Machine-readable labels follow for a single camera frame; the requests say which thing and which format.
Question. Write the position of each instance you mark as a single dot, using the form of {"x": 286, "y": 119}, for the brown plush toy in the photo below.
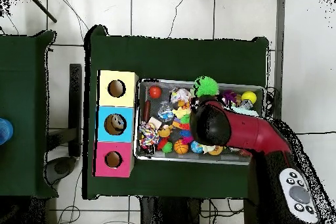
{"x": 165, "y": 130}

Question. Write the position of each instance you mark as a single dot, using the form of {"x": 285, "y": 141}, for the green spiky ball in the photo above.
{"x": 206, "y": 86}

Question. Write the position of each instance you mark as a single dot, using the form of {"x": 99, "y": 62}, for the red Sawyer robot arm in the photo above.
{"x": 247, "y": 129}

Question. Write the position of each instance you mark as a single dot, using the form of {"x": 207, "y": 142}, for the clear shallow mesh bin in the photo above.
{"x": 157, "y": 158}

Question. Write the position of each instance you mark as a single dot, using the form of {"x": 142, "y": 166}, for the wooden box with three holes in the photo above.
{"x": 115, "y": 113}

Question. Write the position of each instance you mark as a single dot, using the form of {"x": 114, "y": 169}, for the red maraca rattle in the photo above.
{"x": 155, "y": 91}

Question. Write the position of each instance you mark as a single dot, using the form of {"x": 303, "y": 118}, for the small orange basketball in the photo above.
{"x": 181, "y": 147}

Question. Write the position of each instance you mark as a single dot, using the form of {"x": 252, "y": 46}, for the dark green tablecloth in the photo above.
{"x": 184, "y": 61}

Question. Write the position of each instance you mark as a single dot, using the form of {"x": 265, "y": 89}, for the orange toy ball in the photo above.
{"x": 216, "y": 150}

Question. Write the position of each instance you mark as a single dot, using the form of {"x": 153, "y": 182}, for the purple monster toy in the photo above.
{"x": 229, "y": 97}

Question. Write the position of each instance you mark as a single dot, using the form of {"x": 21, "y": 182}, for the yellow ball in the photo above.
{"x": 249, "y": 97}

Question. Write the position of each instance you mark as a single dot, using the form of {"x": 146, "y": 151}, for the black panel stand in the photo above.
{"x": 75, "y": 103}

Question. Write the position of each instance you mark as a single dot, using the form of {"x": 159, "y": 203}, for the grey round stand base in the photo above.
{"x": 63, "y": 167}

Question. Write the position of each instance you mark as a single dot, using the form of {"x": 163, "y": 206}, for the dark green side cloth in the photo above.
{"x": 26, "y": 77}

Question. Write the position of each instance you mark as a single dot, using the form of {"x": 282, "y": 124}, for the black rod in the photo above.
{"x": 42, "y": 7}

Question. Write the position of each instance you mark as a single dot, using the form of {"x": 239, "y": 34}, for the blue round disc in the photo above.
{"x": 4, "y": 131}

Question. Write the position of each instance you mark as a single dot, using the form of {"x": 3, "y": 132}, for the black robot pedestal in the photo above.
{"x": 168, "y": 213}

